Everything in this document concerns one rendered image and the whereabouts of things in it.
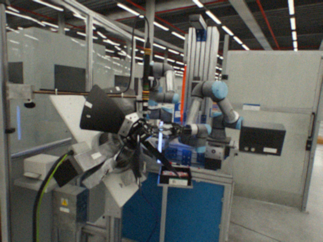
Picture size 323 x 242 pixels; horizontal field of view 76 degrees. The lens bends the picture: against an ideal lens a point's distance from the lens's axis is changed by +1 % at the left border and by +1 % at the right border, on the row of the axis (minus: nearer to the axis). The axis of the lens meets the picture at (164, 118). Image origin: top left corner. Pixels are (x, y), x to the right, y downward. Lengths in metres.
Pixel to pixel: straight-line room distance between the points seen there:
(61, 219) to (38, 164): 0.34
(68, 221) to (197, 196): 0.89
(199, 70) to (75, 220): 1.54
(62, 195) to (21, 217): 0.44
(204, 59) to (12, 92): 1.52
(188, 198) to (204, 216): 0.18
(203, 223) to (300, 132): 1.83
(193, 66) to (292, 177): 1.98
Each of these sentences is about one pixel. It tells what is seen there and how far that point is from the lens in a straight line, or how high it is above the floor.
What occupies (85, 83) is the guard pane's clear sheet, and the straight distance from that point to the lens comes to 1.93.
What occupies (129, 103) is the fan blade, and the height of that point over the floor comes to 1.33.
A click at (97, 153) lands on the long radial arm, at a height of 1.12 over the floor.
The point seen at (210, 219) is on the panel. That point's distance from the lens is 1.77.
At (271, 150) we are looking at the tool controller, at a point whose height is 1.08.
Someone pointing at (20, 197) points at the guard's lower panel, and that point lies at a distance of 1.65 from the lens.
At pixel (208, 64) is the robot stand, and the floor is 1.69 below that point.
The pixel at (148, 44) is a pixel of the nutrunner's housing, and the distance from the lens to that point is 1.24.
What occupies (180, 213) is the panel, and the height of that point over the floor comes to 0.48.
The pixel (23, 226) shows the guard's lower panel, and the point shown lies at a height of 0.51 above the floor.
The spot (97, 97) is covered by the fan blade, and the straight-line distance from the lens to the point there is 1.00.
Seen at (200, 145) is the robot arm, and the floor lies 1.07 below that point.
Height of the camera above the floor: 1.43
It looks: 8 degrees down
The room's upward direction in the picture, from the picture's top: 4 degrees clockwise
